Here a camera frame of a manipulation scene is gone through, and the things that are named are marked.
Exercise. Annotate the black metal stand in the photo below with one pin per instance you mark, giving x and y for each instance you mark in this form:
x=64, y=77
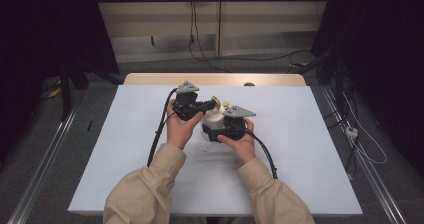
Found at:
x=65, y=90

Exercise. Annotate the cream manual food chopper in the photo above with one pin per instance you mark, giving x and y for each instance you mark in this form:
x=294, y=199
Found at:
x=213, y=117

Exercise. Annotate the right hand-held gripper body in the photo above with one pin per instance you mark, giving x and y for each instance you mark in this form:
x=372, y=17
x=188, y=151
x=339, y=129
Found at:
x=235, y=124

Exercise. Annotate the person's left hand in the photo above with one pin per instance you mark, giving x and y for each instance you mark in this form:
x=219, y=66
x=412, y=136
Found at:
x=180, y=132

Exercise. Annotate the wooden wall strip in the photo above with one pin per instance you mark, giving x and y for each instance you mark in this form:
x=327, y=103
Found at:
x=218, y=24

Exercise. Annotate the metal floor rail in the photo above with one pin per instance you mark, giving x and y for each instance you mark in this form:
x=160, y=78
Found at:
x=373, y=177
x=40, y=170

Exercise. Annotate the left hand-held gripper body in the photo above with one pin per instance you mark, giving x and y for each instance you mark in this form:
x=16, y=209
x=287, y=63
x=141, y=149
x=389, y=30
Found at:
x=186, y=105

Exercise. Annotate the white table cover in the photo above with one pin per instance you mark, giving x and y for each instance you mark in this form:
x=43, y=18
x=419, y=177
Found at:
x=293, y=157

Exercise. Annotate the white power strip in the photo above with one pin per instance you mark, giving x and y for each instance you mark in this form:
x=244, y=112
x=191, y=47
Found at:
x=351, y=132

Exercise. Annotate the person's right hand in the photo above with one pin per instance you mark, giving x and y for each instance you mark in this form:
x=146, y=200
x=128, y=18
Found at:
x=241, y=149

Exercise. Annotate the wooden table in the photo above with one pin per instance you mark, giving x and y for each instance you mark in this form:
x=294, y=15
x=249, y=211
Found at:
x=200, y=79

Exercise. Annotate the black curtain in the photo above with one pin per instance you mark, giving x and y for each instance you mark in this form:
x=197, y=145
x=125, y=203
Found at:
x=40, y=34
x=383, y=34

